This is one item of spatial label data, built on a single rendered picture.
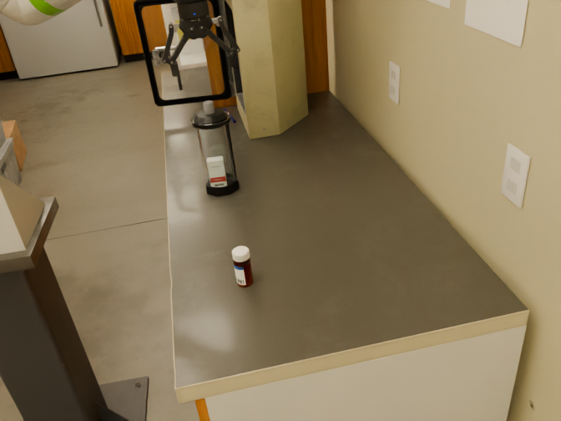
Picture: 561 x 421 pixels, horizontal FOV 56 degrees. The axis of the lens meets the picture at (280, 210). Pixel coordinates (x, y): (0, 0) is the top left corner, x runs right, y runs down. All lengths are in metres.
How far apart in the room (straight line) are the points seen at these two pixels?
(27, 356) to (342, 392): 1.05
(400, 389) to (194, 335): 0.43
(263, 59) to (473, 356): 1.12
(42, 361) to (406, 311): 1.16
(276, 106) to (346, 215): 0.60
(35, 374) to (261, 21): 1.31
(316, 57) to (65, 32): 4.89
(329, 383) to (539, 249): 0.48
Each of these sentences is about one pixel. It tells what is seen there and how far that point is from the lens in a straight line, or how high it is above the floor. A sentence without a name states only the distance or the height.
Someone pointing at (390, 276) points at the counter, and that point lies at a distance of 1.20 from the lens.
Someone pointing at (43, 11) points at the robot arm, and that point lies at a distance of 1.50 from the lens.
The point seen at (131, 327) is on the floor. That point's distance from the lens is 2.62.
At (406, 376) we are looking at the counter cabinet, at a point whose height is 0.83.
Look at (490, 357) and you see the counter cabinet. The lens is 1.21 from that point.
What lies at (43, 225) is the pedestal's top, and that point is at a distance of 1.63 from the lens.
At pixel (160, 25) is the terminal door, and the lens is 2.09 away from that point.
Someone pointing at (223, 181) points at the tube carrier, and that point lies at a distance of 1.52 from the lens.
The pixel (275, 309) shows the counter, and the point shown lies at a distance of 1.12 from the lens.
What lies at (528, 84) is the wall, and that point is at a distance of 1.09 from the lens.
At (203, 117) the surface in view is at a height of 1.18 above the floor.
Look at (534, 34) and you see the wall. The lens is 1.07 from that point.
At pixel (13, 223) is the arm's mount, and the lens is 1.50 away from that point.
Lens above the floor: 1.69
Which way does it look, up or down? 32 degrees down
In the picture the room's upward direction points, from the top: 6 degrees counter-clockwise
